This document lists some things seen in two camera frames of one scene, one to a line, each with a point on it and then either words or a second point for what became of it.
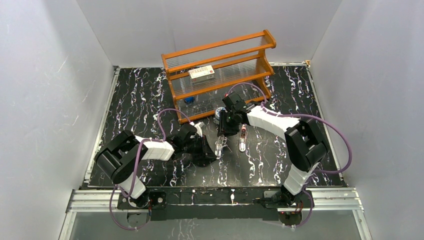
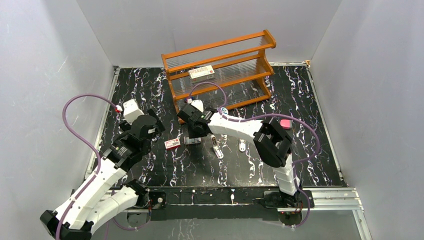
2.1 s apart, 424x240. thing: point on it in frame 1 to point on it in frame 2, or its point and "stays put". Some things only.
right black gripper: [223, 126] to [192, 134]
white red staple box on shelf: [202, 74] stays put
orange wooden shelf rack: [200, 78] stays put
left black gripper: [208, 151] to [154, 122]
